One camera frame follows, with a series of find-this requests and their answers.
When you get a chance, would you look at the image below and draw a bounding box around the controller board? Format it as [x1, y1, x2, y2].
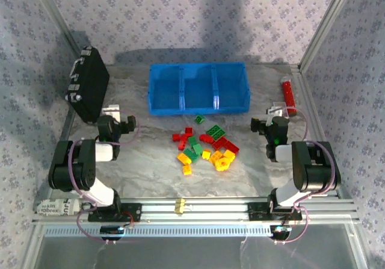
[100, 225, 125, 240]
[269, 225, 292, 240]

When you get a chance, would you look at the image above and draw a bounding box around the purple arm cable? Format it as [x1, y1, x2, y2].
[69, 110, 141, 243]
[270, 108, 335, 244]

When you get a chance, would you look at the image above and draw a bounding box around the blue three-compartment bin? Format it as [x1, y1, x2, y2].
[146, 61, 251, 117]

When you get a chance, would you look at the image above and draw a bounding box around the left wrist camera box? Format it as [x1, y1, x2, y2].
[101, 104, 122, 122]

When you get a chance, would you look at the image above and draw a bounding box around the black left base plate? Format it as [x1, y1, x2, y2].
[88, 203, 143, 222]

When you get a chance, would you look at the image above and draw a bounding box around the yellow round lego brick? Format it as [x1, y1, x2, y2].
[215, 156, 233, 173]

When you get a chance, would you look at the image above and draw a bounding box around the red glitter tube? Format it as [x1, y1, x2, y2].
[279, 76, 298, 118]

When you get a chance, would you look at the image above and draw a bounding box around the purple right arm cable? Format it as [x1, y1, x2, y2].
[270, 108, 335, 244]

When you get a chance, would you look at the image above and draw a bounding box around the aluminium upright frame post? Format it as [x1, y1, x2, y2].
[29, 0, 88, 59]
[299, 0, 359, 73]

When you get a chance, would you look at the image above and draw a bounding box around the black carry case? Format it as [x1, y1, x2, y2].
[65, 46, 110, 124]

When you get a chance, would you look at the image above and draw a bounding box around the long yellow lego brick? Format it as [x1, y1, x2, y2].
[209, 150, 224, 165]

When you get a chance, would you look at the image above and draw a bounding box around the left controller board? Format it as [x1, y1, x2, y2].
[100, 225, 125, 240]

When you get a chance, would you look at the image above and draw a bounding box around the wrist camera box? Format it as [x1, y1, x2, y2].
[266, 102, 289, 118]
[101, 104, 122, 122]

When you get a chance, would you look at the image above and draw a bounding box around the floral patterned backdrop cloth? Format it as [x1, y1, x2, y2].
[0, 0, 385, 269]

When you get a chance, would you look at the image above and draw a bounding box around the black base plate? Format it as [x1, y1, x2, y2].
[248, 202, 303, 221]
[88, 203, 143, 222]

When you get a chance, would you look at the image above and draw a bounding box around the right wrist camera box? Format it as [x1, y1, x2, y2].
[266, 102, 289, 118]

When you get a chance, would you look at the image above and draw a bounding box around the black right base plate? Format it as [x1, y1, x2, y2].
[248, 202, 303, 221]

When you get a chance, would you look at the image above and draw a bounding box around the grey slotted cable duct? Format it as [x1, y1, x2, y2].
[45, 223, 291, 237]

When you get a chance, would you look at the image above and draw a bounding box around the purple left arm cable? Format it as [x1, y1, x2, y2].
[69, 110, 141, 243]

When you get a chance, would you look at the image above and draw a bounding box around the white label sticker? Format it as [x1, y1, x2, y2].
[35, 199, 82, 215]

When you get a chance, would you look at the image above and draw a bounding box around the large red lego brick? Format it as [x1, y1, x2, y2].
[212, 136, 230, 151]
[224, 141, 241, 155]

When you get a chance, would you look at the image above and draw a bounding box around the right controller board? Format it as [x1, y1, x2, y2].
[269, 225, 292, 240]

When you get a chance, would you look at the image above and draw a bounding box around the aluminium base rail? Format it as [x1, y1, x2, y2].
[31, 197, 360, 225]

